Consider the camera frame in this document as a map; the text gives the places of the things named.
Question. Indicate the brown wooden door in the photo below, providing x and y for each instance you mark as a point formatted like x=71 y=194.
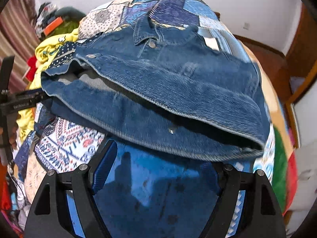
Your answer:
x=302 y=49

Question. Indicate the blue patchwork quilt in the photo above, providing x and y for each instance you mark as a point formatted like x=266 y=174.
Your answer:
x=173 y=10

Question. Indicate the red cloth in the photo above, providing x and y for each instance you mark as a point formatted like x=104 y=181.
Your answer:
x=291 y=183

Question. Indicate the yellow printed blanket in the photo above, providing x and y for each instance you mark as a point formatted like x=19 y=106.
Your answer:
x=49 y=48

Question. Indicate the dark polka-dot cloth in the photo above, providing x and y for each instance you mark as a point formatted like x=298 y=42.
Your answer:
x=63 y=54

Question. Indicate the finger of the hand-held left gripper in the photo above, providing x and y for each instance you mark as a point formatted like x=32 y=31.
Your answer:
x=40 y=96

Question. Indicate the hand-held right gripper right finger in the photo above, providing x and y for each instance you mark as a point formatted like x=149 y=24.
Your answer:
x=230 y=178

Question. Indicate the grey garment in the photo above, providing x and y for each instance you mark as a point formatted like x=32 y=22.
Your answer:
x=70 y=13

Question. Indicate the pile of mixed clothes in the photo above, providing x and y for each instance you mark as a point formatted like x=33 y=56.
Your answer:
x=45 y=12

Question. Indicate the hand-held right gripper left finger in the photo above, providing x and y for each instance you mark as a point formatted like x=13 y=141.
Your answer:
x=104 y=164

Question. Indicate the person's left hand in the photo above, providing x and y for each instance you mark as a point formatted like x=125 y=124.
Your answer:
x=12 y=136

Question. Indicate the blue denim jacket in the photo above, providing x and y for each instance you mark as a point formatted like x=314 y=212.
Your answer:
x=173 y=79

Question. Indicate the green cloth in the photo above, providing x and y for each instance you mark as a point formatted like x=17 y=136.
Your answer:
x=281 y=168

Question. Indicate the brown striped curtain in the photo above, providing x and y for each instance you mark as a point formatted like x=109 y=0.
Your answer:
x=14 y=24

